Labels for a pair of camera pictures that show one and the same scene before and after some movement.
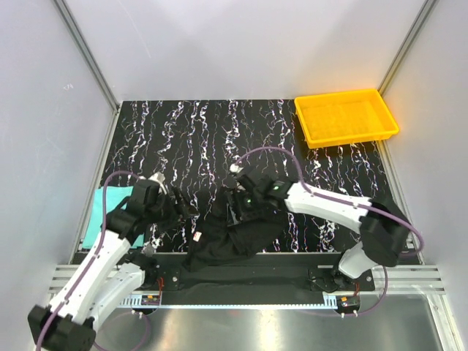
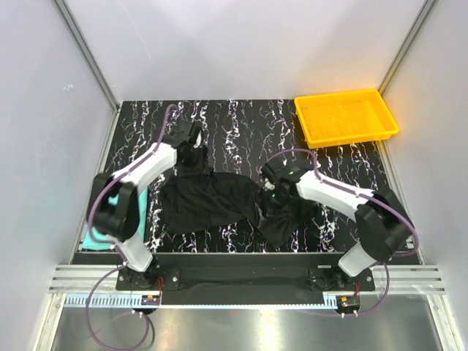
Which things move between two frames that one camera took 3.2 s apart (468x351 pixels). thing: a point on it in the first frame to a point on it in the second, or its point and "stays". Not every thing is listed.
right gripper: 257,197 to 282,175
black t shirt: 215,243 to 195,199
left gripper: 178,211 to 202,153
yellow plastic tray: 345,118 stays
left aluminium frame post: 88,54 stays
